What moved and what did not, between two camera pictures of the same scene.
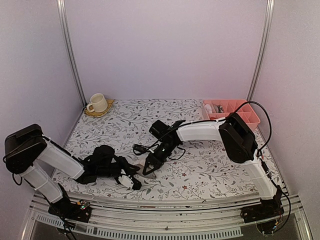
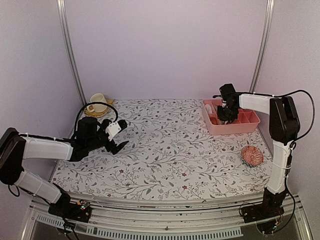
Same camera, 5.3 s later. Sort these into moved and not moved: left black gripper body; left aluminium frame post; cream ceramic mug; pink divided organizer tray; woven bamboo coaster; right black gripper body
Moved: left black gripper body; right black gripper body
Not moved: pink divided organizer tray; cream ceramic mug; left aluminium frame post; woven bamboo coaster
